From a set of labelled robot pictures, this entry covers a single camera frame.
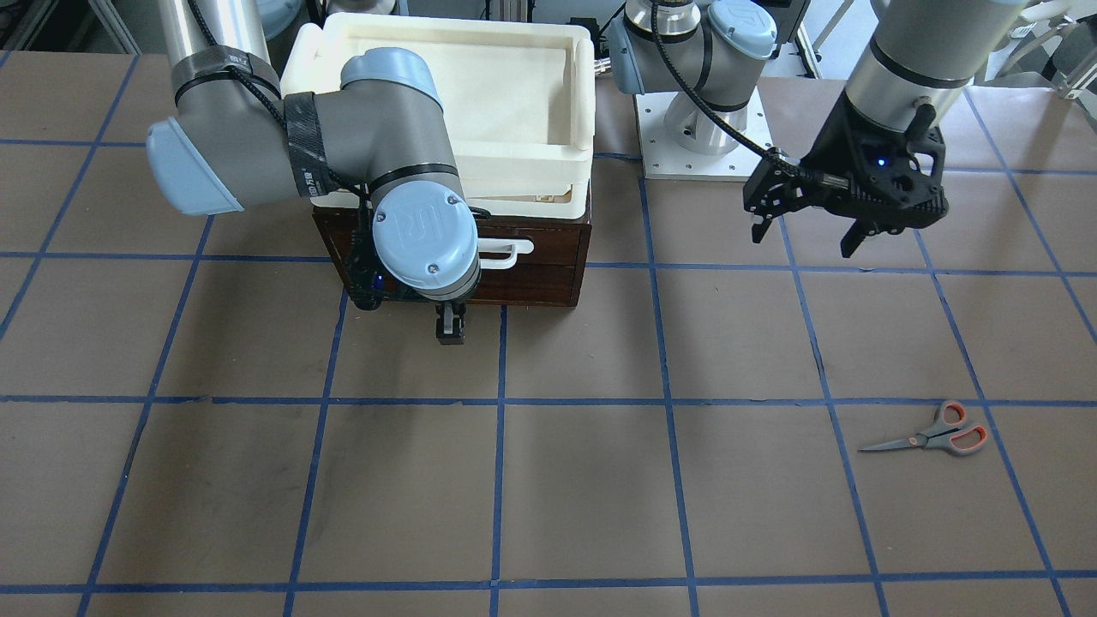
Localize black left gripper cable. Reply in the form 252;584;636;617
649;0;845;186

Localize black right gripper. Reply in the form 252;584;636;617
344;206;466;346

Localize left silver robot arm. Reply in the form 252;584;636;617
607;1;1025;257

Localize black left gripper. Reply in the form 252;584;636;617
743;94;949;259

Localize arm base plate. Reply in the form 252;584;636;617
634;93;760;183

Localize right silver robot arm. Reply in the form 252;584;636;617
146;1;480;344

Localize orange grey handled scissors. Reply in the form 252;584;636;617
859;401;989;457

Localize brown paper table mat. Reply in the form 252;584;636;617
1;52;1096;616

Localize dark wooden drawer cabinet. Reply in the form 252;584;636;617
312;206;591;306

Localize cream plastic tray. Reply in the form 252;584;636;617
279;13;596;218

